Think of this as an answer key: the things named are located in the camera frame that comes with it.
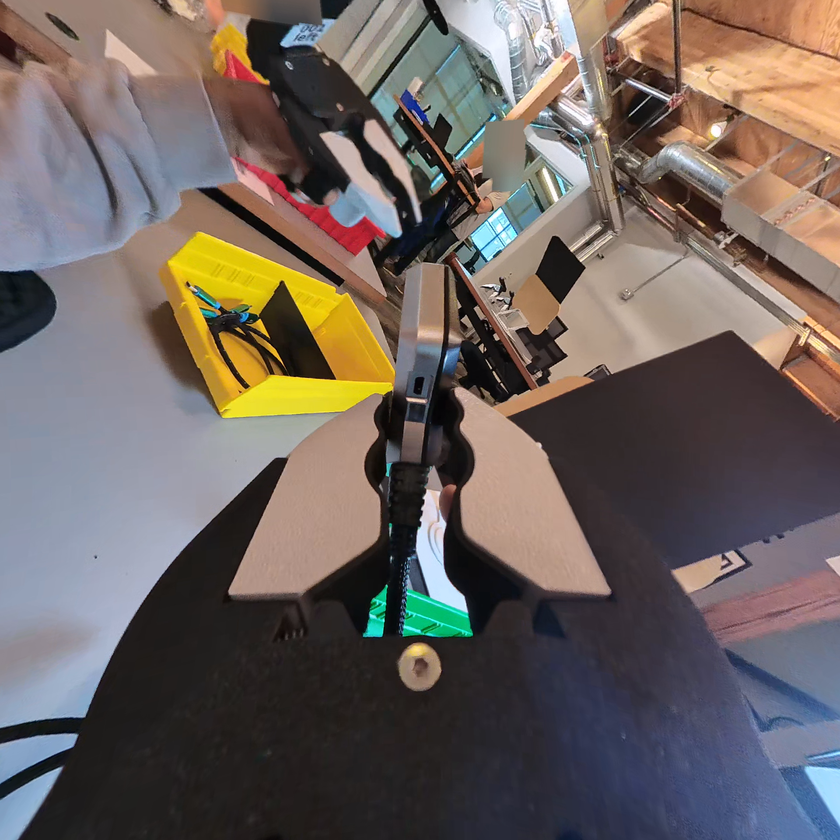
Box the black bin divider sheet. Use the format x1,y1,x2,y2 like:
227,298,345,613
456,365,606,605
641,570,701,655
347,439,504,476
259,281,337,380

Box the person's left forearm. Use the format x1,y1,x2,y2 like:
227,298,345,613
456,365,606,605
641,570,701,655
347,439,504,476
0,58,237,273

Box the black board with wooden frame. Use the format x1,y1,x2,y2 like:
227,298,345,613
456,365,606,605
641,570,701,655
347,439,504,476
512,236,586,336
492,331,840,592

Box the silver air duct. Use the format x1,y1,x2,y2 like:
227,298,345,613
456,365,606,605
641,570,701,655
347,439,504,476
640,141,840,303

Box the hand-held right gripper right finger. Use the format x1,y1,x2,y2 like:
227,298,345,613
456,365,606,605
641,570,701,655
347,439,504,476
443,387,613,634

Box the yellow plastic bin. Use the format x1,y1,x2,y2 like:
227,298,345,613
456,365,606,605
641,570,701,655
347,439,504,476
210,26,270,83
159,231,396,419

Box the black hub adapter with cable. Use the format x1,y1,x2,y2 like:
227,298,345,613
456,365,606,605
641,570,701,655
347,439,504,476
0,717,86,800

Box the wooden top desk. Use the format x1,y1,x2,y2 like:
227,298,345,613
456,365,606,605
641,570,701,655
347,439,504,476
445,252,540,392
392,92,483,204

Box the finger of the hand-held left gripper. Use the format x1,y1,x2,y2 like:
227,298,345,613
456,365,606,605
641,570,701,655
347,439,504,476
318,130,403,238
354,121,422,227

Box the red plastic bin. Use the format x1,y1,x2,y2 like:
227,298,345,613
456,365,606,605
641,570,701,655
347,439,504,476
223,49,388,257

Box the green plastic bin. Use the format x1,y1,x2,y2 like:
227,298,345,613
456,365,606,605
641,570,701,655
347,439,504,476
364,587,475,637

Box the person's left hand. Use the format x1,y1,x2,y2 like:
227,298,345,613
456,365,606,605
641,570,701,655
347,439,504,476
206,77,309,191

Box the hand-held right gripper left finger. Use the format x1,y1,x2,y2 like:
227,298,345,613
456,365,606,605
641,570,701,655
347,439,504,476
226,394,393,634

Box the round silver vent pipe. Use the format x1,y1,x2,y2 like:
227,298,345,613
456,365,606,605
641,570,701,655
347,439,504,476
492,0,627,247

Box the grey switch adapter with cable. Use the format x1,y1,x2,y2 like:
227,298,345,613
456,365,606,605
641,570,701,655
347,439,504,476
384,262,463,637

